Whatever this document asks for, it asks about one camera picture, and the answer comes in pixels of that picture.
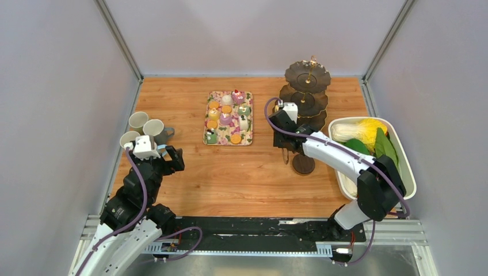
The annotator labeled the long dark green leaf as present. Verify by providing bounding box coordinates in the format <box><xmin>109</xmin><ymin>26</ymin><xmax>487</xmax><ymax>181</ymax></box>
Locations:
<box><xmin>374</xmin><ymin>128</ymin><xmax>399</xmax><ymax>168</ymax></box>

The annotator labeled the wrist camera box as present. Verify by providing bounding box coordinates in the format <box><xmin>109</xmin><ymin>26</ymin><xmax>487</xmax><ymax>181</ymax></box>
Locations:
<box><xmin>132</xmin><ymin>135</ymin><xmax>161</xmax><ymax>160</ymax></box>
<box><xmin>283</xmin><ymin>102</ymin><xmax>298</xmax><ymax>123</ymax></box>

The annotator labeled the green bok choy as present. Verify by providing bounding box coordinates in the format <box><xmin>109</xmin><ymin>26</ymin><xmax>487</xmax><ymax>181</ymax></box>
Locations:
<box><xmin>344</xmin><ymin>139</ymin><xmax>370</xmax><ymax>155</ymax></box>

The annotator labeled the cream mug left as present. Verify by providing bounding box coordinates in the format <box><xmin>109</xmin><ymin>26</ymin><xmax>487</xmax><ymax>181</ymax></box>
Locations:
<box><xmin>119</xmin><ymin>131</ymin><xmax>140</xmax><ymax>149</ymax></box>

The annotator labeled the green round cake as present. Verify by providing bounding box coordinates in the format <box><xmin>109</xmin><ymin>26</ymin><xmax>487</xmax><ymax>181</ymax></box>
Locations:
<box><xmin>238</xmin><ymin>105</ymin><xmax>251</xmax><ymax>117</ymax></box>

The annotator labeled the green cake with panda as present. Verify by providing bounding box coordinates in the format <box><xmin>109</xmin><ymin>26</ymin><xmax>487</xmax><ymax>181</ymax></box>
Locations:
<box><xmin>205</xmin><ymin>128</ymin><xmax>218</xmax><ymax>145</ymax></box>

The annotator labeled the cream mug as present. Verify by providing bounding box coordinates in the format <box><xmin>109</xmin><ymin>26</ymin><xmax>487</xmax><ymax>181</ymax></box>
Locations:
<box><xmin>119</xmin><ymin>131</ymin><xmax>140</xmax><ymax>149</ymax></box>
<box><xmin>128</xmin><ymin>112</ymin><xmax>150</xmax><ymax>135</ymax></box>

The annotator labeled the yellow cupcake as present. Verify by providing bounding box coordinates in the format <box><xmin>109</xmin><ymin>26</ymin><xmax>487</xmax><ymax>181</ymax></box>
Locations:
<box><xmin>208</xmin><ymin>108</ymin><xmax>220</xmax><ymax>121</ymax></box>

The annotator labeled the white oval vegetable basin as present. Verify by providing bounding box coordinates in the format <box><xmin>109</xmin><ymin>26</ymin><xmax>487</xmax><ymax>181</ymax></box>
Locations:
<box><xmin>327</xmin><ymin>116</ymin><xmax>417</xmax><ymax>202</ymax></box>

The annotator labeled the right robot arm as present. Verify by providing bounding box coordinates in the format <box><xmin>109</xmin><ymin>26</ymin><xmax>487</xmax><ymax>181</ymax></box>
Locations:
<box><xmin>266</xmin><ymin>109</ymin><xmax>406</xmax><ymax>240</ymax></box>

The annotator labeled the purple cake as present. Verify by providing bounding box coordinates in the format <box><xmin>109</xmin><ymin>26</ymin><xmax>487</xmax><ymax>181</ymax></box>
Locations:
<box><xmin>219</xmin><ymin>113</ymin><xmax>232</xmax><ymax>125</ymax></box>

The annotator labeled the napa cabbage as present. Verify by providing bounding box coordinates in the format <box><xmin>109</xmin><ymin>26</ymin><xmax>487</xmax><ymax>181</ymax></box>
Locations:
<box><xmin>329</xmin><ymin>118</ymin><xmax>388</xmax><ymax>151</ymax></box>

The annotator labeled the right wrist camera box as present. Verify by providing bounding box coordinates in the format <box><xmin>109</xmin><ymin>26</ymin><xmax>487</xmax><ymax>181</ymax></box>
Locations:
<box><xmin>283</xmin><ymin>102</ymin><xmax>298</xmax><ymax>123</ymax></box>

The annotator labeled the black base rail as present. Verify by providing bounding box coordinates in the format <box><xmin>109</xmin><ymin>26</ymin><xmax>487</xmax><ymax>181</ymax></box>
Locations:
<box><xmin>174</xmin><ymin>216</ymin><xmax>366</xmax><ymax>252</ymax></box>

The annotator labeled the round biscuit front right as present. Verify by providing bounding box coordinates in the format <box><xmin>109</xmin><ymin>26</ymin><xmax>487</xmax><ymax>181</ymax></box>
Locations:
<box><xmin>230</xmin><ymin>133</ymin><xmax>242</xmax><ymax>144</ymax></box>

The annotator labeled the floral rectangular tray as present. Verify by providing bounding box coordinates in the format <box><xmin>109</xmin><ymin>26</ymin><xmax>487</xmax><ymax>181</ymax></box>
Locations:
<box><xmin>203</xmin><ymin>90</ymin><xmax>254</xmax><ymax>146</ymax></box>

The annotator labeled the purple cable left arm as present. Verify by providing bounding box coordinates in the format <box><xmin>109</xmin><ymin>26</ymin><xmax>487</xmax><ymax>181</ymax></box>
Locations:
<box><xmin>74</xmin><ymin>146</ymin><xmax>148</xmax><ymax>276</ymax></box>

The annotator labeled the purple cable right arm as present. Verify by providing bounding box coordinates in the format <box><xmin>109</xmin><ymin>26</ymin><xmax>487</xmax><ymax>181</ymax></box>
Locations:
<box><xmin>264</xmin><ymin>97</ymin><xmax>411</xmax><ymax>219</ymax></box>

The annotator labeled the dark round wooden coaster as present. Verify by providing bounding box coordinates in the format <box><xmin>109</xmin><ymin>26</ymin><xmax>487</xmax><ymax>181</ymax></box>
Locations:
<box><xmin>292</xmin><ymin>154</ymin><xmax>315</xmax><ymax>176</ymax></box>

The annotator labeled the grey handled mug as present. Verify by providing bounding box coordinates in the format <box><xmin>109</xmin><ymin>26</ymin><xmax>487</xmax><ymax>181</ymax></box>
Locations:
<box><xmin>143</xmin><ymin>119</ymin><xmax>175</xmax><ymax>145</ymax></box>

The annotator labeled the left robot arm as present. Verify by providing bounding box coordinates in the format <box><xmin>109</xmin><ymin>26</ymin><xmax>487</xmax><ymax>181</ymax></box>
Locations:
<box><xmin>71</xmin><ymin>145</ymin><xmax>185</xmax><ymax>275</ymax></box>

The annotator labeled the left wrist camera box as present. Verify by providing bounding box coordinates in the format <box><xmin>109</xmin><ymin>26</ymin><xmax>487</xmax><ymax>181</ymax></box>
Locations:
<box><xmin>132</xmin><ymin>135</ymin><xmax>161</xmax><ymax>160</ymax></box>

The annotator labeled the three-tier dark cake stand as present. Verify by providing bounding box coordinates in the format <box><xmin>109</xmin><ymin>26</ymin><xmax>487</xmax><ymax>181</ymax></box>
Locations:
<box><xmin>279</xmin><ymin>55</ymin><xmax>331</xmax><ymax>131</ymax></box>

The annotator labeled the cream mug far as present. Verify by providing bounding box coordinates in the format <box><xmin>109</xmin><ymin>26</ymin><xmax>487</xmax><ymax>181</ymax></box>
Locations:
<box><xmin>128</xmin><ymin>112</ymin><xmax>150</xmax><ymax>135</ymax></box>

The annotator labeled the white round cake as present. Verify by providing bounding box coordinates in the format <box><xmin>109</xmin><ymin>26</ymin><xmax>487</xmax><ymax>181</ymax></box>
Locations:
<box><xmin>221</xmin><ymin>94</ymin><xmax>233</xmax><ymax>106</ymax></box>

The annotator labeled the light blue handled mug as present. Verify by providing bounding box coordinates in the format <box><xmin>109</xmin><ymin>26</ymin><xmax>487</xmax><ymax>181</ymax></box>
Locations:
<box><xmin>155</xmin><ymin>144</ymin><xmax>167</xmax><ymax>158</ymax></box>

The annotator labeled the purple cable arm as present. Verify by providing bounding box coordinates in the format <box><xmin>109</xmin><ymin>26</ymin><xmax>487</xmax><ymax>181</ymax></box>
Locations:
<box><xmin>74</xmin><ymin>146</ymin><xmax>148</xmax><ymax>276</ymax></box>
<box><xmin>264</xmin><ymin>97</ymin><xmax>411</xmax><ymax>219</ymax></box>

